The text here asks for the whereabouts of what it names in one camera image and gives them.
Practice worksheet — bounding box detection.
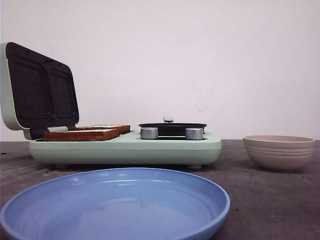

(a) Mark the mint green maker lid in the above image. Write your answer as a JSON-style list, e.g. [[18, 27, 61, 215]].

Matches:
[[0, 42, 79, 140]]

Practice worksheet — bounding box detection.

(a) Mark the blue round plate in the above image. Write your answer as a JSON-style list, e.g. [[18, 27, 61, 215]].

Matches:
[[0, 168, 231, 240]]

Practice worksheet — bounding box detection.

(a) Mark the right silver control knob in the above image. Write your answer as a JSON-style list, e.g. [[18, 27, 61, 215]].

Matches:
[[185, 127, 204, 140]]

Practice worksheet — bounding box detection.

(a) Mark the white bread slice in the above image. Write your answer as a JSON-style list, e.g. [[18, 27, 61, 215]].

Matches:
[[68, 125, 131, 134], [43, 129, 120, 142]]

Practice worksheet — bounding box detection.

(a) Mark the beige ribbed bowl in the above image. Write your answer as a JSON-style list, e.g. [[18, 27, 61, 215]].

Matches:
[[243, 135, 316, 172]]

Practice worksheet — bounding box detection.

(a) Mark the left silver control knob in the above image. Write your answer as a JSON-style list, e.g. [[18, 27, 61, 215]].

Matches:
[[140, 127, 159, 140]]

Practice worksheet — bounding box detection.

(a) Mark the mint green breakfast maker base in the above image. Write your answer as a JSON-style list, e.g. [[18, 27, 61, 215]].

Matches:
[[29, 131, 222, 169]]

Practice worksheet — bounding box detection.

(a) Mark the silver control knob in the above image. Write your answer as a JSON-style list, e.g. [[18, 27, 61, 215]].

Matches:
[[185, 127, 204, 140], [140, 127, 159, 140]]

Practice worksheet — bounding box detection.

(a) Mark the black round frying pan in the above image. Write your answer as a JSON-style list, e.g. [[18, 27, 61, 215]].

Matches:
[[138, 115, 207, 137]]

